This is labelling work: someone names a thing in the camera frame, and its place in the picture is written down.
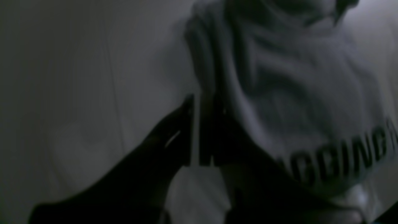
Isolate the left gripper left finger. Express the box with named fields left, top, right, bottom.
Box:
left=30, top=95, right=194, bottom=224

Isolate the grey T-shirt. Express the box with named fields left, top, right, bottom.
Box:
left=185, top=0, right=397, bottom=197

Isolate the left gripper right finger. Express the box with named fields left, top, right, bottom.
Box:
left=199, top=93, right=364, bottom=224

